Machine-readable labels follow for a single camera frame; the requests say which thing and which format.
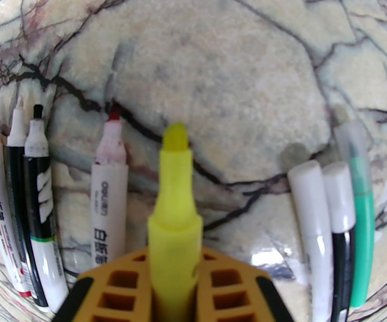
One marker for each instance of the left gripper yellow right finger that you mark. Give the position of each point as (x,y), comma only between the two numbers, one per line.
(233,287)

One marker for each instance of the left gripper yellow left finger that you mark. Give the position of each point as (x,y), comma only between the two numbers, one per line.
(112,287)

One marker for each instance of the yellow highlighter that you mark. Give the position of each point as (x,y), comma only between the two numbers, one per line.
(175,196)

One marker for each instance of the white pen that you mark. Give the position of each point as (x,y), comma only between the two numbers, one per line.
(310,206)

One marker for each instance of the black white marker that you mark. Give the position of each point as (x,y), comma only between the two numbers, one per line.
(35,166)

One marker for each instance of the green pen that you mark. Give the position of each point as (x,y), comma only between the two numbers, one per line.
(363,220)

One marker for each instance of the thin black pen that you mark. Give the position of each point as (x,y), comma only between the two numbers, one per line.
(13,166)

